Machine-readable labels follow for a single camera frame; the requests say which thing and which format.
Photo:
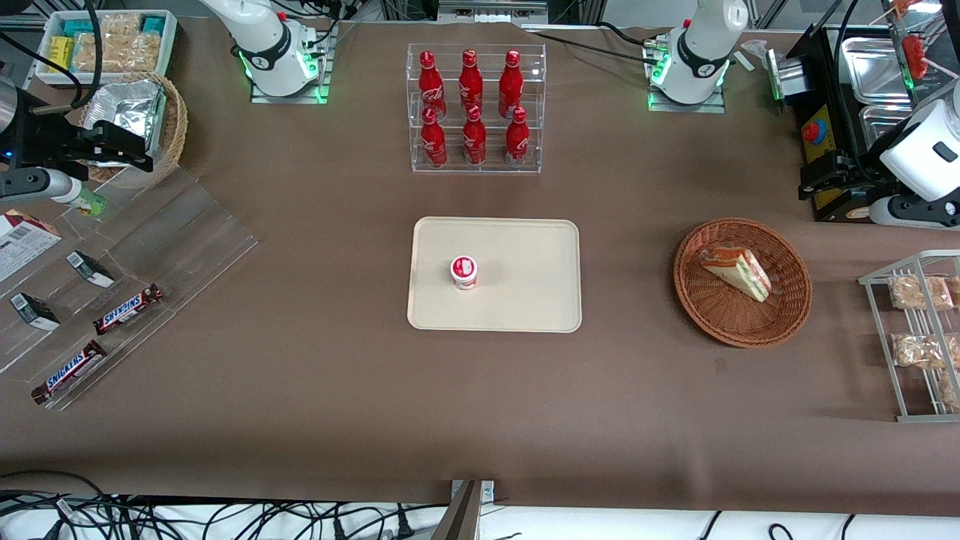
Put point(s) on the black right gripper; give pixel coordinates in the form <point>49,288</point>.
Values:
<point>43,139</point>

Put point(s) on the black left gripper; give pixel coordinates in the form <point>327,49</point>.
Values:
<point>857,167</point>

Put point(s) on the triangular sandwich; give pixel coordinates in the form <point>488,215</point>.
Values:
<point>739,271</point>

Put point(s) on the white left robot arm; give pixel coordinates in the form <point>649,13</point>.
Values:
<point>705,45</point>

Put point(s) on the light wicker basket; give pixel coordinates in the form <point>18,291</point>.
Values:
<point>176,127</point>

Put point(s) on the steel cabinet tray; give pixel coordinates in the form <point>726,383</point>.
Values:
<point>874,71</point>
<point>877,124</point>

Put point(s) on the brown wicker basket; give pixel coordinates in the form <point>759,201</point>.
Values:
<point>742,322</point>

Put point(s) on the beige plastic tray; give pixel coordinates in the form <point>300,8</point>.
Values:
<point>525,277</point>

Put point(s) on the red emergency stop button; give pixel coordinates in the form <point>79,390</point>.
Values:
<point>812,132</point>

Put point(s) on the silver foil bag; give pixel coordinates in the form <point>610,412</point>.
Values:
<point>131,105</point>

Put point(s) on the black food warming cabinet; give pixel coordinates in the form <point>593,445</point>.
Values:
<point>825,90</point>

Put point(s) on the clear bag of crackers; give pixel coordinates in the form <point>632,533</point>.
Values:
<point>120,49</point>

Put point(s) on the silver metal box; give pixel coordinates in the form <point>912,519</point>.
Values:
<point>787,79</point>

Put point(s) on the clear acrylic stepped display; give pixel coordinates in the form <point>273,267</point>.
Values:
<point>187,232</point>

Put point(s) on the white plastic bin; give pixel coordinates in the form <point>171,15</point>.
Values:
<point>169,45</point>

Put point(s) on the yellow snack box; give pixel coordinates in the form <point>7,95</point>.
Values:
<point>60,52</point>

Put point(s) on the small black chocolate box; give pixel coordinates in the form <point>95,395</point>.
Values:
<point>34,311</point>
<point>90,268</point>

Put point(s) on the teal snack packet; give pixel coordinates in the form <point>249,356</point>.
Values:
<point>153,25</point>
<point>77,28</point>

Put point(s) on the red white printed box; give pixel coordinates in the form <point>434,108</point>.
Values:
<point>22,240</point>

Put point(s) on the red skewered sausage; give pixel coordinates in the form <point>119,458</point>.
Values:
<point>915,56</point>

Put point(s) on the clear bag of pastries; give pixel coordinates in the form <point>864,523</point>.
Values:
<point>919,350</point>
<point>919,292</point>
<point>951,391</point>

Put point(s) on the brown snickers bar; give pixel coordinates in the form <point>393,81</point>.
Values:
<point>69,372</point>
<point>127,309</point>

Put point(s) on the clear acrylic bottle rack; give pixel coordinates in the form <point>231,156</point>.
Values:
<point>540,112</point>

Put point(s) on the red cola bottle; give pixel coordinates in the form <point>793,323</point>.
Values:
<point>511,81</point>
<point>433,142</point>
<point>430,82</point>
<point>470,79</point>
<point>474,141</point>
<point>517,141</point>

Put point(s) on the red white yogurt cup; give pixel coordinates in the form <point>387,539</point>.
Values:
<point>464,273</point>

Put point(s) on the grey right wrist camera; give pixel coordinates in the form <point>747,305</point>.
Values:
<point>34,185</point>

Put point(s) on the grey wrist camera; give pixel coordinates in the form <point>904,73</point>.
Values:
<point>911,214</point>
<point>34,185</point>

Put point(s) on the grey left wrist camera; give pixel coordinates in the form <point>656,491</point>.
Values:
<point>911,214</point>

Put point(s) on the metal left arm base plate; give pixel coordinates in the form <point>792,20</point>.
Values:
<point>660,101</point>

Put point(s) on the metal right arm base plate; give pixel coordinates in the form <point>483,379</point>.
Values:
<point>322,82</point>

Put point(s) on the aluminium frame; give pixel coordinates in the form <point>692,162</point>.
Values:
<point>487,11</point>

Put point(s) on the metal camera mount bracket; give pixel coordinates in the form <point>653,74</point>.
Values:
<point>469,514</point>

